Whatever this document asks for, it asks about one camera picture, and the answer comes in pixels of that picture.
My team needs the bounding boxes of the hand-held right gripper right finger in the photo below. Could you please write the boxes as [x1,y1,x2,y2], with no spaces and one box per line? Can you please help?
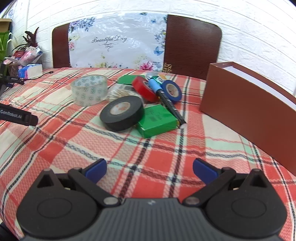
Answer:
[184,159,266,207]

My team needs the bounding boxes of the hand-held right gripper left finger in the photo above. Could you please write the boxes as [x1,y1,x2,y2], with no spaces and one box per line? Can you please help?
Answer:
[37,159,119,207]

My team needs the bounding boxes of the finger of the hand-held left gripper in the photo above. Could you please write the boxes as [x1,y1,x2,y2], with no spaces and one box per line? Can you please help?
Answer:
[0,103,39,127]

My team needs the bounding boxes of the brown cardboard box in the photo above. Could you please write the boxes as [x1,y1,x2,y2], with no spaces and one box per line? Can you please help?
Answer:
[199,61,296,176]

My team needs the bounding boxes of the blue tape roll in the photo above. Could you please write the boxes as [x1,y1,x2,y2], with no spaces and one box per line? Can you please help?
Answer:
[161,80,181,104]

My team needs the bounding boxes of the black device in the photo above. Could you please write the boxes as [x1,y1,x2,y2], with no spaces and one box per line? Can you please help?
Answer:
[0,61,25,93]

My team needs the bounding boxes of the blue and white tissue pack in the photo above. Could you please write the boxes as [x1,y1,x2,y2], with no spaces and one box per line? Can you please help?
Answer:
[18,64,43,79]

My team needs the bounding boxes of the black tape roll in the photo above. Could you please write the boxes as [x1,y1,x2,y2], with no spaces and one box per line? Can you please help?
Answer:
[100,95,145,132]

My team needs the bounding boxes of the pink packets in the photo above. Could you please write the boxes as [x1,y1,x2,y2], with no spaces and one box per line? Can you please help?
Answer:
[13,46,43,64]

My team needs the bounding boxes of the large green box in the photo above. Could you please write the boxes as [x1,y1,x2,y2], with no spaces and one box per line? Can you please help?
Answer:
[137,104,177,139]

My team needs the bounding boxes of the green bag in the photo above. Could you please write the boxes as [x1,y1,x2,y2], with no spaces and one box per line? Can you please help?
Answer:
[0,30,12,59]

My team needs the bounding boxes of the clear printed tape roll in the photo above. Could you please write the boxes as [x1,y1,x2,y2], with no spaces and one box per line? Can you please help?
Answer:
[70,75,109,106]

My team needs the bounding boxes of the dark red plant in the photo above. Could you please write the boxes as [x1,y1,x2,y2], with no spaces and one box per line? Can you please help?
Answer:
[11,27,40,52]

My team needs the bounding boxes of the cotton swab packet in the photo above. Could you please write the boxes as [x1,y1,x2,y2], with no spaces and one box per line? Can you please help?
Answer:
[109,83,148,105]

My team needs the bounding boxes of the open cardboard carton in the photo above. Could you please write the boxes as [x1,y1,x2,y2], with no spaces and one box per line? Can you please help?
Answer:
[0,18,12,32]

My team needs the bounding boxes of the red tape roll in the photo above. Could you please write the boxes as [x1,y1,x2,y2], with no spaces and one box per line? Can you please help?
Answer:
[132,76,160,103]

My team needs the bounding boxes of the small green box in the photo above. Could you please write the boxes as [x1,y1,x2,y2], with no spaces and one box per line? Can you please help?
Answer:
[117,75,139,86]

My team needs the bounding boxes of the blue and black marker pen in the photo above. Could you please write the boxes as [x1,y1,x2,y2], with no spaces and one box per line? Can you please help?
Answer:
[148,79,187,125]

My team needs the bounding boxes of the small printed packet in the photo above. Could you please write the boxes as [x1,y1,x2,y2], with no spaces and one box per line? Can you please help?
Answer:
[146,73,167,82]

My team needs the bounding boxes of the floral plastic bag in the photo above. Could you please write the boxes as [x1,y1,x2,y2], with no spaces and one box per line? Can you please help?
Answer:
[68,11,168,71]

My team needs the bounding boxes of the wooden chair with floral cover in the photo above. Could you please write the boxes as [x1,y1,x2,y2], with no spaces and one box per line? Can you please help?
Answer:
[52,14,222,80]

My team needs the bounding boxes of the black cable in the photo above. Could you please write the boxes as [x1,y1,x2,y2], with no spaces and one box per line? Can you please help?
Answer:
[23,71,54,80]

